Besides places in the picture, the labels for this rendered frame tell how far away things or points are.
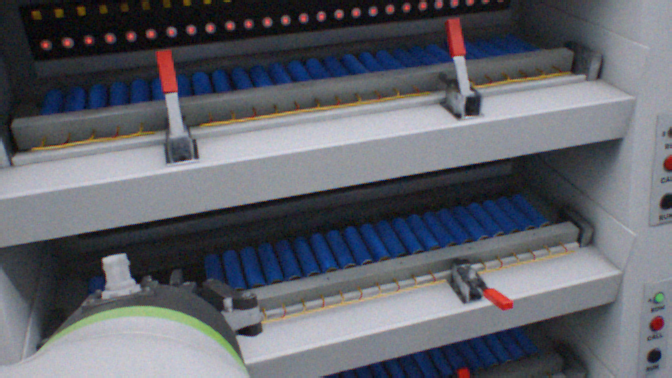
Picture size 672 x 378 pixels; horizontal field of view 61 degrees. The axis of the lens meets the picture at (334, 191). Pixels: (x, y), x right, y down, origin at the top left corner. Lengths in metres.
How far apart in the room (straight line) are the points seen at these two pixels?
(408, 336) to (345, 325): 0.07
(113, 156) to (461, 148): 0.32
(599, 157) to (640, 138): 0.06
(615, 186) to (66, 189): 0.55
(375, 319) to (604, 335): 0.31
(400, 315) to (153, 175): 0.28
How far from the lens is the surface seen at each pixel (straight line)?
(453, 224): 0.70
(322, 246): 0.65
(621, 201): 0.69
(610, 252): 0.72
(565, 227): 0.72
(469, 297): 0.62
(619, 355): 0.77
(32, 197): 0.50
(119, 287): 0.26
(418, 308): 0.61
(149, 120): 0.55
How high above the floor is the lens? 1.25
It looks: 18 degrees down
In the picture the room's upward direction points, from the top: 6 degrees counter-clockwise
